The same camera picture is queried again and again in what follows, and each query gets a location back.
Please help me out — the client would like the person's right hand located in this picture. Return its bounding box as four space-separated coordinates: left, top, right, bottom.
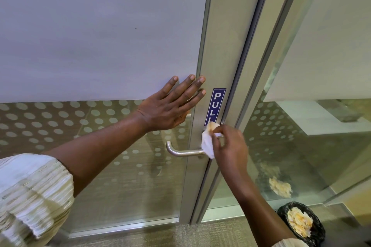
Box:
211 124 249 182

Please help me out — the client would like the person's left hand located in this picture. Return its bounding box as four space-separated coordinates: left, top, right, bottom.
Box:
135 74 207 132

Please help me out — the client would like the white tissue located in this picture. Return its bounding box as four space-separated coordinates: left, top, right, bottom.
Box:
201 122 222 160

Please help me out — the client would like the silver door handle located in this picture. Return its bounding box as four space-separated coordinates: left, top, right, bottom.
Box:
165 140 207 157

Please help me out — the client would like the person's left forearm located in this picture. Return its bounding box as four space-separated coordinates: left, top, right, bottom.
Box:
43 110 151 198

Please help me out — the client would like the person's right forearm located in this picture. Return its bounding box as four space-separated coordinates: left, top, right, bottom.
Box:
221 168 296 247

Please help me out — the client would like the blue PULL sign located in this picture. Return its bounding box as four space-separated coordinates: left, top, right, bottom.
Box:
204 88 227 127

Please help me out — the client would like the frosted glass door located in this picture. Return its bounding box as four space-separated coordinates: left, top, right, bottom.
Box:
0 0 276 239

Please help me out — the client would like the black trash bin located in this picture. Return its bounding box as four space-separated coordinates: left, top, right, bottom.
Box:
276 201 326 247

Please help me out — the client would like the frosted glass partition panel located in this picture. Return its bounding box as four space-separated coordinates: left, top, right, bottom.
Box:
197 0 371 223

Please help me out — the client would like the white striped left sleeve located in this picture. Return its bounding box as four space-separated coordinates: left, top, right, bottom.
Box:
0 152 75 247

